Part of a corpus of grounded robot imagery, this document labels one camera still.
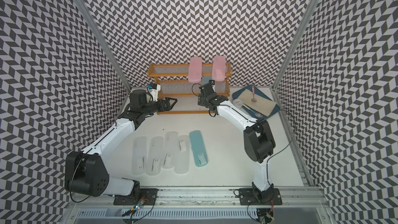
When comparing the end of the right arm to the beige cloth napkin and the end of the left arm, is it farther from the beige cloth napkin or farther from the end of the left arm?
the beige cloth napkin

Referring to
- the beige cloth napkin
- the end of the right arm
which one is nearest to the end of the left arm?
the end of the right arm

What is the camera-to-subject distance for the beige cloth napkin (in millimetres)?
1071

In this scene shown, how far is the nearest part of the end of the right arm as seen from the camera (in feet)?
2.15

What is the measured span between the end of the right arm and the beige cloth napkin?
0.43 metres
